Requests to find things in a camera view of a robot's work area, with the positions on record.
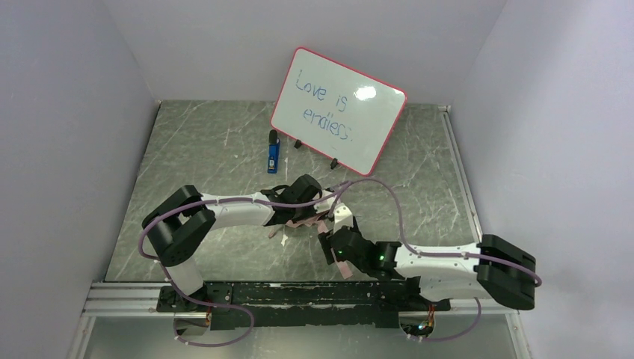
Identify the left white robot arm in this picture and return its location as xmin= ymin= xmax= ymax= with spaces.
xmin=141 ymin=174 xmax=335 ymax=296

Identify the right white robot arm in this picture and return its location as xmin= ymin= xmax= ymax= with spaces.
xmin=318 ymin=226 xmax=540 ymax=310

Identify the red-framed whiteboard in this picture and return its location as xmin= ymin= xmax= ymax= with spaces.
xmin=270 ymin=47 xmax=407 ymax=177

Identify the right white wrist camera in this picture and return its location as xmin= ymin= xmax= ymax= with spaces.
xmin=333 ymin=203 xmax=354 ymax=233

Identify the pink folding umbrella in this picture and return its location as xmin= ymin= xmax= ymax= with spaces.
xmin=268 ymin=216 xmax=353 ymax=279

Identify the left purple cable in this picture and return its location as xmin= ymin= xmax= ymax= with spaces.
xmin=137 ymin=180 xmax=355 ymax=348

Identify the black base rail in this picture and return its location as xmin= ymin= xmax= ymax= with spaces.
xmin=156 ymin=279 xmax=451 ymax=331

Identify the blue whiteboard marker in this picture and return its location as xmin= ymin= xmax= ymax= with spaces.
xmin=267 ymin=129 xmax=280 ymax=174

